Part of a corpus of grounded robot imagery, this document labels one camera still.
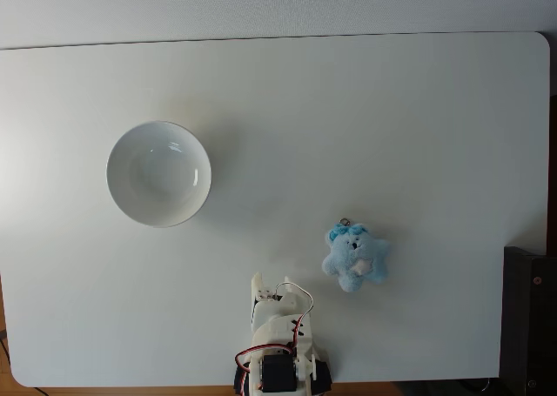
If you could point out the white ceramic bowl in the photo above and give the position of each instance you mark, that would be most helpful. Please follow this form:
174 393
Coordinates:
159 174

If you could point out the black table clamp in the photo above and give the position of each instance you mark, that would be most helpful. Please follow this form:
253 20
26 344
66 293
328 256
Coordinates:
239 378
324 376

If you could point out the skyblue star plush doll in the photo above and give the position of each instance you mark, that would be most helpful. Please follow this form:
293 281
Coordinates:
354 257

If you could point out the dark wooden cabinet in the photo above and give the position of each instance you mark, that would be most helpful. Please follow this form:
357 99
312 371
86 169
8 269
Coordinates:
528 322

